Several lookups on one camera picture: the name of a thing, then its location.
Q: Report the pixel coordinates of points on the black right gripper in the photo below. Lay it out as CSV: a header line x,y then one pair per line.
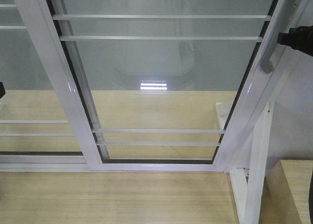
x,y
299,38

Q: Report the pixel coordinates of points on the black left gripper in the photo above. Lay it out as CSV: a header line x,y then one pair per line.
x,y
2,90

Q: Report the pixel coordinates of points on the white sliding glass door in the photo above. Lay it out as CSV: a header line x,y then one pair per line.
x,y
142,81

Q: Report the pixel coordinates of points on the white bottom door track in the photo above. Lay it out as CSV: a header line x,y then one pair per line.
x,y
83,167

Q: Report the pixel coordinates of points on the white fixed glass panel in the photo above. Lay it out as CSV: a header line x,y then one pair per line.
x,y
39,113

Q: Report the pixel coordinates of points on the white diagonal support brace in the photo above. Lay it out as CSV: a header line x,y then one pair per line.
x,y
258,161

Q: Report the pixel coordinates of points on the white rear base support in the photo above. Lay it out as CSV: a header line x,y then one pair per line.
x,y
223,110

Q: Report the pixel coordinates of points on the wooden block platform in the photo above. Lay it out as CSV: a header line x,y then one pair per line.
x,y
286,194

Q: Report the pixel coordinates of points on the white door frame post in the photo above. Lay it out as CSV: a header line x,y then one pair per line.
x,y
264,106

